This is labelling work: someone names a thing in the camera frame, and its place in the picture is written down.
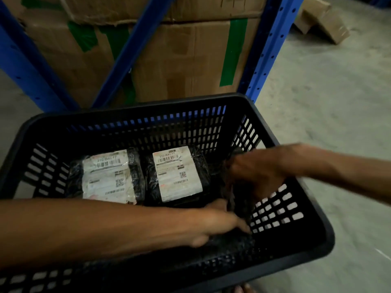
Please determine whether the wide black parcel white label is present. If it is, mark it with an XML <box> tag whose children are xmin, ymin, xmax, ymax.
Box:
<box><xmin>67</xmin><ymin>148</ymin><xmax>146</xmax><ymax>207</ymax></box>

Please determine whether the worn cardboard box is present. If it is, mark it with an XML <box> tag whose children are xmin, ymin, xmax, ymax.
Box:
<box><xmin>9</xmin><ymin>0</ymin><xmax>269</xmax><ymax>26</ymax></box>

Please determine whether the large green-taped cardboard box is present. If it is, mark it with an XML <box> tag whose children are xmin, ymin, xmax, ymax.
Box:
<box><xmin>18</xmin><ymin>17</ymin><xmax>261</xmax><ymax>109</ymax></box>

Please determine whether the blue metal rack frame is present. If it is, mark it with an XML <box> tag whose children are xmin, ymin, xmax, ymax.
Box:
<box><xmin>0</xmin><ymin>0</ymin><xmax>306</xmax><ymax>113</ymax></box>

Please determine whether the person's right hand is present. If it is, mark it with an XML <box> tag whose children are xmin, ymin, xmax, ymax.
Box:
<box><xmin>224</xmin><ymin>146</ymin><xmax>289</xmax><ymax>202</ymax></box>

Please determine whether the narrow black parcel white label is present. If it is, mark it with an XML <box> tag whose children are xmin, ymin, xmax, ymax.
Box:
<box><xmin>143</xmin><ymin>145</ymin><xmax>212</xmax><ymax>208</ymax></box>

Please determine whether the person's left forearm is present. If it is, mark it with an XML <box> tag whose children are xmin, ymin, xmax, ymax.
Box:
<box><xmin>0</xmin><ymin>198</ymin><xmax>190</xmax><ymax>270</ymax></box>

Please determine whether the person's right forearm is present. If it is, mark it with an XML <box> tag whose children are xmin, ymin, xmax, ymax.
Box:
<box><xmin>282</xmin><ymin>143</ymin><xmax>391</xmax><ymax>207</ymax></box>

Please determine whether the person's left hand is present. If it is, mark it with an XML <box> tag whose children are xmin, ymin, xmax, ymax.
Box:
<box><xmin>183</xmin><ymin>199</ymin><xmax>253</xmax><ymax>248</ymax></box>

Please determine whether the small open cardboard box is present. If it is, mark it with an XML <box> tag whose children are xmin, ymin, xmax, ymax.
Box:
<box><xmin>293</xmin><ymin>0</ymin><xmax>351</xmax><ymax>45</ymax></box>

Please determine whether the black plastic slotted basket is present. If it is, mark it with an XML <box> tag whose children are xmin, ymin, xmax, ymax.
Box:
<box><xmin>0</xmin><ymin>93</ymin><xmax>335</xmax><ymax>293</ymax></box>

